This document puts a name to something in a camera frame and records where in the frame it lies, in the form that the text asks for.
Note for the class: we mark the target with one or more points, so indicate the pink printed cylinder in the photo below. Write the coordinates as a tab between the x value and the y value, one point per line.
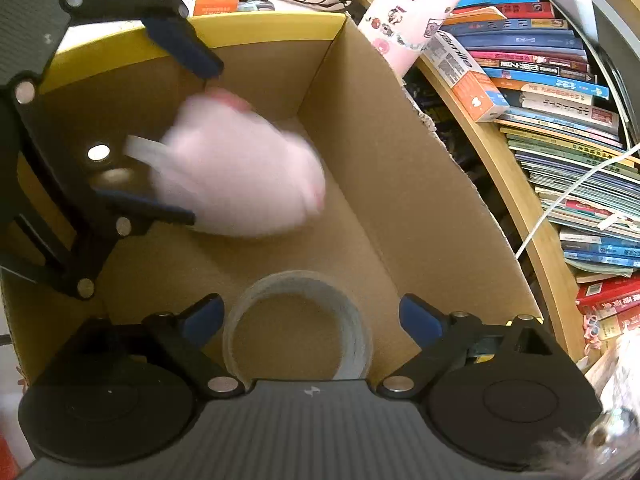
405	15

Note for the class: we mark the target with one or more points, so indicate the pink plush toy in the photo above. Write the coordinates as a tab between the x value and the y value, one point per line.
240	170

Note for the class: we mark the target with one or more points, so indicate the yellow cardboard box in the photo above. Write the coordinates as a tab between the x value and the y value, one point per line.
400	185

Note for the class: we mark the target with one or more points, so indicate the row of leaning colourful books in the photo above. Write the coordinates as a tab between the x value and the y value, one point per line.
550	60

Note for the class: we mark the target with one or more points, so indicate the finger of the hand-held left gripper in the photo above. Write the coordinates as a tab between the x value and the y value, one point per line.
150	212
185	47

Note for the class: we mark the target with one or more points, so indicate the clear plastic bag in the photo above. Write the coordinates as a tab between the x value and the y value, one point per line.
617	385

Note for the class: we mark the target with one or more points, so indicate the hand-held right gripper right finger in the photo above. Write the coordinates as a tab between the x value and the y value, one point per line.
415	312

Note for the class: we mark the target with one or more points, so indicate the wooden bookshelf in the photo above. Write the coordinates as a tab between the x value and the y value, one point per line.
525	210

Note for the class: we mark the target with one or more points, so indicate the red flat box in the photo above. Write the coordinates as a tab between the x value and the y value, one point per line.
610	300

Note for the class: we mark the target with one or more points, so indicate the clear tape roll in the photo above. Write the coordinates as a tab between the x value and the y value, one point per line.
300	280

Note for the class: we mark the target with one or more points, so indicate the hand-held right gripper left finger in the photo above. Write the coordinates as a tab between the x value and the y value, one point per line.
207	312

